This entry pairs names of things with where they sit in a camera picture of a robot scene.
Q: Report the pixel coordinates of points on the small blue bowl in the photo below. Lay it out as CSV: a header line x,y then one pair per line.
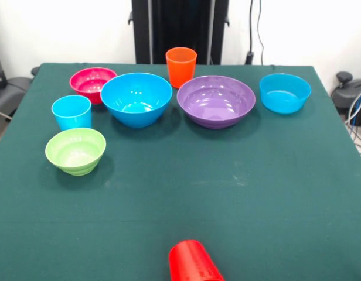
x,y
283,90

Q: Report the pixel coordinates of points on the large blue bowl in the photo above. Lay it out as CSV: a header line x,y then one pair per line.
x,y
133,96

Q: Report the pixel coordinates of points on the blue cup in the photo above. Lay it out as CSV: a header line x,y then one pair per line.
x,y
72,114

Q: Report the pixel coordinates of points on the dark green tablecloth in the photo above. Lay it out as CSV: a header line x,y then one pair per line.
x,y
198,190

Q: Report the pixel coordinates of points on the purple bowl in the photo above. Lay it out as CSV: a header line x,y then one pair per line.
x,y
215,99

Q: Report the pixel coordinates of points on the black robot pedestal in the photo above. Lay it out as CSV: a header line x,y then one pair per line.
x,y
174,23

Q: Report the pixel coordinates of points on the orange cup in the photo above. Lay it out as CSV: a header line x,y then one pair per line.
x,y
180,70

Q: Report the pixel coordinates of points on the black equipment base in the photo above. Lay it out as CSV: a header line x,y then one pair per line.
x,y
13,87
344,93

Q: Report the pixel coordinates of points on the small pinkish red bowl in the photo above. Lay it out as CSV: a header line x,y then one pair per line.
x,y
89,80

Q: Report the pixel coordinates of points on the red cup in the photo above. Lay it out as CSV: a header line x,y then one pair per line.
x,y
195,263

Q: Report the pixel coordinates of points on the small green bowl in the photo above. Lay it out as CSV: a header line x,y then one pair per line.
x,y
75,152

